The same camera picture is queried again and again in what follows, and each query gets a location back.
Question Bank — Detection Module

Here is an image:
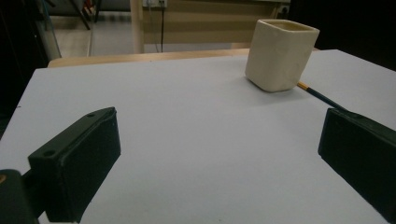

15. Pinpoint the metal stand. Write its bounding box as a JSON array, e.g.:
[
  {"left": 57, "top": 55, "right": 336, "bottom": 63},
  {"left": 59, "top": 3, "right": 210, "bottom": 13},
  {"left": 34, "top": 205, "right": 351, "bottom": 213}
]
[{"left": 34, "top": 0, "right": 63, "bottom": 62}]

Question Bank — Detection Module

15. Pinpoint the cream square ceramic cup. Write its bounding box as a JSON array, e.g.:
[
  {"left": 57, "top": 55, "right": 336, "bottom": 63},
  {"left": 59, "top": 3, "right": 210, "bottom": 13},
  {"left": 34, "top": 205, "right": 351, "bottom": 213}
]
[{"left": 244, "top": 19, "right": 320, "bottom": 93}]

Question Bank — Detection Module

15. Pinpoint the black hanging cable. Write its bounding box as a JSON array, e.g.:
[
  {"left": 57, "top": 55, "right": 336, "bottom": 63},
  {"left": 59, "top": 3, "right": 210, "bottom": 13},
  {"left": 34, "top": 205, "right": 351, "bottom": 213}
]
[{"left": 159, "top": 1, "right": 166, "bottom": 53}]

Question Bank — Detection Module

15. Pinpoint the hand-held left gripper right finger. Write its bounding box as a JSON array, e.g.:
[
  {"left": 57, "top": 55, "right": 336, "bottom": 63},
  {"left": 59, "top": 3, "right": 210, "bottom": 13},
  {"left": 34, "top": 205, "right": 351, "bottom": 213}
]
[{"left": 318, "top": 107, "right": 396, "bottom": 224}]

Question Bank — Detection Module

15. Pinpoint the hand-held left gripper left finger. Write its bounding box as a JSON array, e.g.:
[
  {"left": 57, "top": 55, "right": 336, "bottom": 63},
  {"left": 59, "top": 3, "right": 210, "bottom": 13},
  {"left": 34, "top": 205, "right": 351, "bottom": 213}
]
[{"left": 27, "top": 106, "right": 121, "bottom": 224}]

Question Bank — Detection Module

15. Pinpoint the white wall socket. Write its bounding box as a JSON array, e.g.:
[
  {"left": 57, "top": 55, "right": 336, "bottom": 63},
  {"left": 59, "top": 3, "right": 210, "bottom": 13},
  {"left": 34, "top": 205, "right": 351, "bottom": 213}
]
[{"left": 142, "top": 0, "right": 168, "bottom": 8}]

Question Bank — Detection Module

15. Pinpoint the dark pencil with yellow end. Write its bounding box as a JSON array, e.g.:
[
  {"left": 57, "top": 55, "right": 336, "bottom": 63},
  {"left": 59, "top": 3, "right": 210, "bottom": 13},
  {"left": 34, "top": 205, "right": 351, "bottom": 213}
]
[{"left": 296, "top": 80, "right": 347, "bottom": 112}]

